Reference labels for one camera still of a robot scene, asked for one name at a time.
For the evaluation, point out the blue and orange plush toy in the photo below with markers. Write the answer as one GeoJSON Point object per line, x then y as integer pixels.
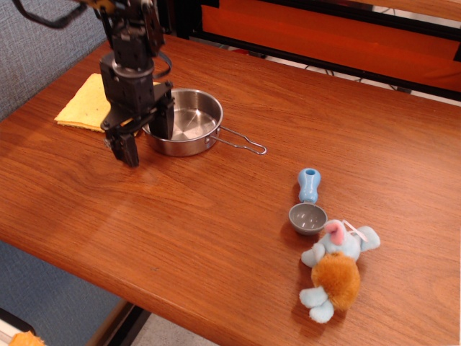
{"type": "Point", "coordinates": [334, 272]}

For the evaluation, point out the blue handled grey scoop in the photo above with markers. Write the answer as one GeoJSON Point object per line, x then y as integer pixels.
{"type": "Point", "coordinates": [306, 217]}

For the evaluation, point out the orange fuzzy object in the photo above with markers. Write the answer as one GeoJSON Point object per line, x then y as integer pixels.
{"type": "Point", "coordinates": [26, 339]}

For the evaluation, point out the yellow folded cloth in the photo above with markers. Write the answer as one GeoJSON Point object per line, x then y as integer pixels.
{"type": "Point", "coordinates": [88, 107]}

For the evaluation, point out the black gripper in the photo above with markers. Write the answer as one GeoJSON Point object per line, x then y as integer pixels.
{"type": "Point", "coordinates": [135, 101]}

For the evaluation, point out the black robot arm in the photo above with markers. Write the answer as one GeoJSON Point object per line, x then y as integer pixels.
{"type": "Point", "coordinates": [135, 37]}

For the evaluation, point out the orange panel black frame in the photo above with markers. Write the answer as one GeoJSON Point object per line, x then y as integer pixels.
{"type": "Point", "coordinates": [357, 38]}

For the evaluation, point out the stainless steel pot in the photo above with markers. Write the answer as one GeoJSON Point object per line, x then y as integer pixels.
{"type": "Point", "coordinates": [198, 118]}

